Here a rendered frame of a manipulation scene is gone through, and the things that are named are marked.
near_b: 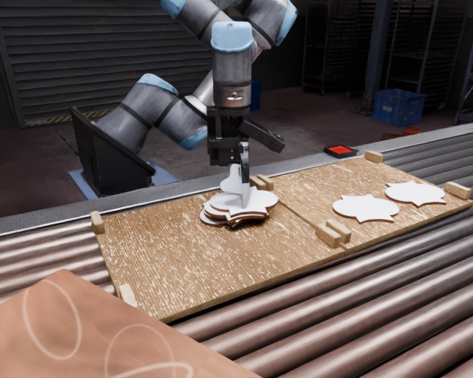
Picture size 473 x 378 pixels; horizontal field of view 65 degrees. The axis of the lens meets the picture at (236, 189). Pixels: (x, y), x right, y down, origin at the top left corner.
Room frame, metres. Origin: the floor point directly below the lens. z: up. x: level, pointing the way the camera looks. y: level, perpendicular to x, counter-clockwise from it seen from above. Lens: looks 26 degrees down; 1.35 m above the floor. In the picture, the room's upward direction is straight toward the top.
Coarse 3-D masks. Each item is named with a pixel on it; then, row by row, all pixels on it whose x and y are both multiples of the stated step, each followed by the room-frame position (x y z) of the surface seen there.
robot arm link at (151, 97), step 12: (144, 84) 1.13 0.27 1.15; (156, 84) 1.12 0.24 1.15; (168, 84) 1.14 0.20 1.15; (132, 96) 1.11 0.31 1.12; (144, 96) 1.10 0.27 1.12; (156, 96) 1.11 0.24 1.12; (168, 96) 1.13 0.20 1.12; (132, 108) 1.09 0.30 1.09; (144, 108) 1.09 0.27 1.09; (156, 108) 1.10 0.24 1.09; (168, 108) 1.10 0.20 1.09; (156, 120) 1.10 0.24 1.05
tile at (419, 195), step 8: (392, 184) 0.87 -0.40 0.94; (400, 184) 0.87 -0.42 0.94; (408, 184) 0.87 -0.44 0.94; (416, 184) 0.87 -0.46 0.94; (424, 184) 0.87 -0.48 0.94; (392, 192) 0.82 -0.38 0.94; (400, 192) 0.82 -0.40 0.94; (408, 192) 0.82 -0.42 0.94; (416, 192) 0.82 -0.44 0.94; (424, 192) 0.82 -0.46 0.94; (432, 192) 0.82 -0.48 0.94; (440, 192) 0.82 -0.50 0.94; (392, 200) 0.79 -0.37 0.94; (400, 200) 0.78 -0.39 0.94; (408, 200) 0.78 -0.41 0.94; (416, 200) 0.78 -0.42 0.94; (424, 200) 0.78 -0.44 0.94; (432, 200) 0.78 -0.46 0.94; (440, 200) 0.78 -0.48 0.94
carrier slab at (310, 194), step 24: (312, 168) 1.00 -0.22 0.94; (336, 168) 1.00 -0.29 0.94; (360, 168) 1.00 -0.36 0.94; (384, 168) 1.00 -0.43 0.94; (288, 192) 0.84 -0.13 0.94; (312, 192) 0.84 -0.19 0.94; (336, 192) 0.84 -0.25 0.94; (360, 192) 0.84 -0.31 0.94; (384, 192) 0.84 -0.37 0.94; (312, 216) 0.72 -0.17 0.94; (336, 216) 0.72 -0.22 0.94; (408, 216) 0.72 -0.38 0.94; (432, 216) 0.72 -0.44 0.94; (360, 240) 0.62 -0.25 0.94
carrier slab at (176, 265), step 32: (128, 224) 0.69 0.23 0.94; (160, 224) 0.69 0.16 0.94; (192, 224) 0.69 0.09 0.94; (256, 224) 0.69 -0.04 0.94; (288, 224) 0.69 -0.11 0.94; (128, 256) 0.57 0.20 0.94; (160, 256) 0.57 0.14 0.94; (192, 256) 0.57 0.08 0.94; (224, 256) 0.57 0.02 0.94; (256, 256) 0.57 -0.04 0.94; (288, 256) 0.57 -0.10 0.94; (320, 256) 0.57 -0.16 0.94; (160, 288) 0.48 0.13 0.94; (192, 288) 0.48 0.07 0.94; (224, 288) 0.48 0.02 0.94; (256, 288) 0.50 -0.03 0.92; (160, 320) 0.42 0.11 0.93
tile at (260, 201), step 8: (224, 192) 0.76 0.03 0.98; (256, 192) 0.76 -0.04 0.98; (264, 192) 0.76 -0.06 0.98; (216, 200) 0.72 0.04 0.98; (224, 200) 0.72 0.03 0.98; (232, 200) 0.72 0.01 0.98; (240, 200) 0.72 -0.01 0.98; (256, 200) 0.72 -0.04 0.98; (264, 200) 0.72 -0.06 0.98; (272, 200) 0.72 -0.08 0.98; (216, 208) 0.69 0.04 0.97; (224, 208) 0.68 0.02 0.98; (232, 208) 0.68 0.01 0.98; (240, 208) 0.68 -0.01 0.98; (248, 208) 0.68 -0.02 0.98; (256, 208) 0.68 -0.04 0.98; (264, 208) 0.68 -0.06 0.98; (232, 216) 0.66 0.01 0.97
